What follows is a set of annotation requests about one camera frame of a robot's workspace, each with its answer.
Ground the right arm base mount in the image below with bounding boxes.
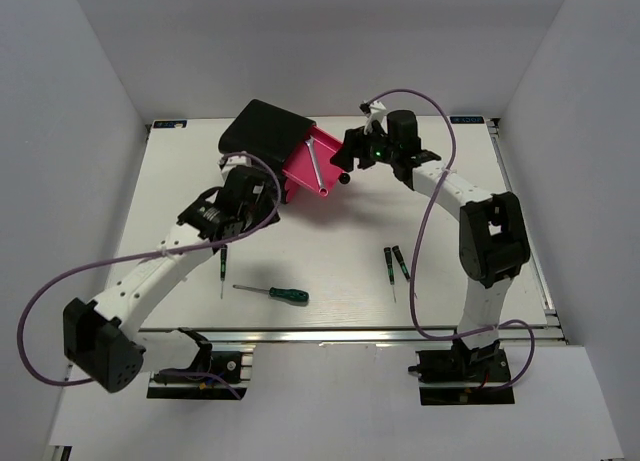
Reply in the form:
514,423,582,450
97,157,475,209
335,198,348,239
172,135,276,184
407,340,515,406

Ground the large green handled screwdriver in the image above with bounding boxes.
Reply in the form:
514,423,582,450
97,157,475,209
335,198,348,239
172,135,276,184
233,284,310,305

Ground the blue label sticker left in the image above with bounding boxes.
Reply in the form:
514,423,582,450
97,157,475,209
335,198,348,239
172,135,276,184
152,120,187,129

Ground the silver combination wrench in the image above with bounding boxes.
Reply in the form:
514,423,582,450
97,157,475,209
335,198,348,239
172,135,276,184
305,137,328,196

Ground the black drawer cabinet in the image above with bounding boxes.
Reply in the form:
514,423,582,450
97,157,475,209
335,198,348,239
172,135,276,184
218,99,316,204

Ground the blue label sticker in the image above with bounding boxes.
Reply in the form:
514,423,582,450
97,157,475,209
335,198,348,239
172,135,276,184
449,116,485,125
152,120,187,129

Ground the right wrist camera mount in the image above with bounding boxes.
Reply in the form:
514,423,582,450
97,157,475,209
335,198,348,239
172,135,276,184
359,100,388,134

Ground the white foreground board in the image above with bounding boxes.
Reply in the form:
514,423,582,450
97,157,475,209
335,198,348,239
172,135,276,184
51,344,623,460

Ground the small green precision screwdriver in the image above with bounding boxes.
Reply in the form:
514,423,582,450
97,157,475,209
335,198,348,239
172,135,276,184
219,245,228,299

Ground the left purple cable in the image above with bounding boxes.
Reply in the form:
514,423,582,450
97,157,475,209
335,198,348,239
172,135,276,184
17,152,282,400

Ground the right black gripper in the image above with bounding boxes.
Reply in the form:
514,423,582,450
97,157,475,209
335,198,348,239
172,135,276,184
331,120,400,173

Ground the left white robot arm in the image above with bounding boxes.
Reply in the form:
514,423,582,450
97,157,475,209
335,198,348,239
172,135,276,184
63,165,278,393

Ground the pink top drawer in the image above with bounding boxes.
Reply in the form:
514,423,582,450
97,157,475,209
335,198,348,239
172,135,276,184
282,126,344,202

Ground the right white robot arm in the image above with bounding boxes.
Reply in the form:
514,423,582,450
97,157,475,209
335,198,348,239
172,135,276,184
330,102,531,380

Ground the blue label sticker right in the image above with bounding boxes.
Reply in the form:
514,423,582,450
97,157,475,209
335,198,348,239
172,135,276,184
449,116,485,125

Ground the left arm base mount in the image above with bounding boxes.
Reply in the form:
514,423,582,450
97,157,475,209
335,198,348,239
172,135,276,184
138,328,253,401

